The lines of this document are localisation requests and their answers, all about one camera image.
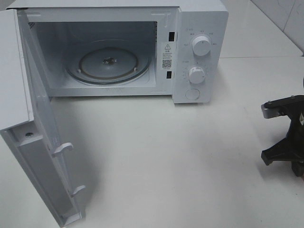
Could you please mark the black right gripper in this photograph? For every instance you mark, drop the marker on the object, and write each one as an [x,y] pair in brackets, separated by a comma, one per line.
[291,150]

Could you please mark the round white door button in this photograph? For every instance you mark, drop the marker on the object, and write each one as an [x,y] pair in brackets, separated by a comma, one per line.
[192,94]

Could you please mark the white microwave door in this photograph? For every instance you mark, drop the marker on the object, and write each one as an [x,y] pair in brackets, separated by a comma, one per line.
[27,122]

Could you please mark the lower white timer knob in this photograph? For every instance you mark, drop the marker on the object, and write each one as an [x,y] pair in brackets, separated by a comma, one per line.
[196,75]

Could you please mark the upper white power knob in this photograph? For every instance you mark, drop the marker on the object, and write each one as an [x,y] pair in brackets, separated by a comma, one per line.
[201,45]

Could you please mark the white microwave oven body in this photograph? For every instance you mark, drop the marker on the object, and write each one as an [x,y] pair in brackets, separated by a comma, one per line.
[62,24]

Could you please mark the white warning label sticker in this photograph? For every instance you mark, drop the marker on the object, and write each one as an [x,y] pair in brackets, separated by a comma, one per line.
[166,56]

